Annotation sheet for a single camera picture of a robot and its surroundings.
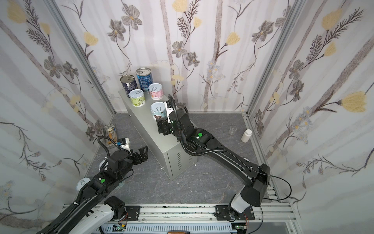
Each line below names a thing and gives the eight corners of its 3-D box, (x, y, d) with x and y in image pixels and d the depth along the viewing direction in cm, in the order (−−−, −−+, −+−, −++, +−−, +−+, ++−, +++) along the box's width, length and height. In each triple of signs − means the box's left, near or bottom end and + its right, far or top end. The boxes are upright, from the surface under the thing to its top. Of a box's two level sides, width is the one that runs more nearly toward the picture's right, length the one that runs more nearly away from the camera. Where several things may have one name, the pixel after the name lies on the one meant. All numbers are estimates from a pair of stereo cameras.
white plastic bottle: (241, 142, 105) (246, 134, 97) (240, 137, 108) (244, 129, 100) (248, 142, 105) (253, 134, 97) (246, 137, 108) (251, 129, 100)
